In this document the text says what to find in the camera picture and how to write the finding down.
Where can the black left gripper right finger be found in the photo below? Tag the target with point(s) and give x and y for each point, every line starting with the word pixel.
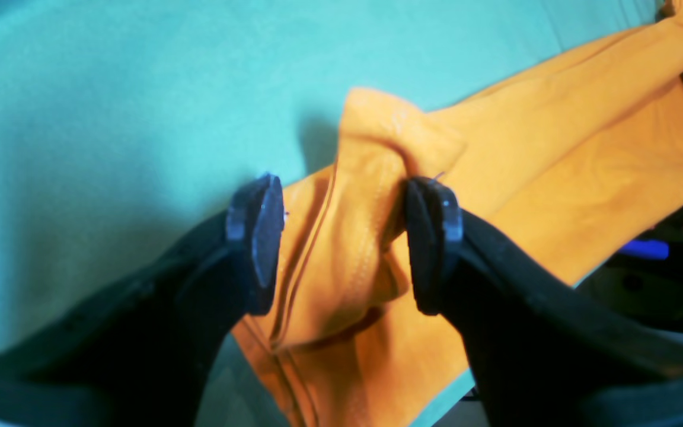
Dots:
pixel 540 354

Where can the orange T-shirt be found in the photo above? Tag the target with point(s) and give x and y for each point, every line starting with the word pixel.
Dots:
pixel 570 159

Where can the green table cloth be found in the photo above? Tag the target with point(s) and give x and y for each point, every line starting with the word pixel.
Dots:
pixel 125 123

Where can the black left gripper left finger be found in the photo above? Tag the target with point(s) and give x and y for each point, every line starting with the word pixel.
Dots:
pixel 139 351

